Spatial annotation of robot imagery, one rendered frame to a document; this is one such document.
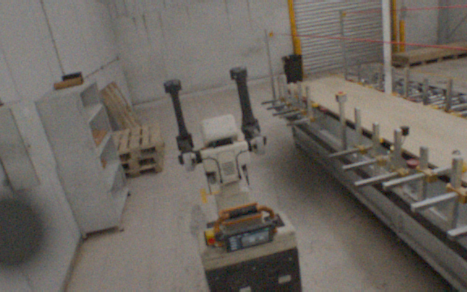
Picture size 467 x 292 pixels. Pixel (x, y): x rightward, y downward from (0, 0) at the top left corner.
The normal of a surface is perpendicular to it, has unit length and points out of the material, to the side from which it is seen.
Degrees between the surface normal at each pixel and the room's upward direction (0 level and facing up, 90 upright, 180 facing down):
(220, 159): 82
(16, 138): 90
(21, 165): 90
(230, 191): 82
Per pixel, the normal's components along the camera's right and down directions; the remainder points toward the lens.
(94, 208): 0.18, 0.33
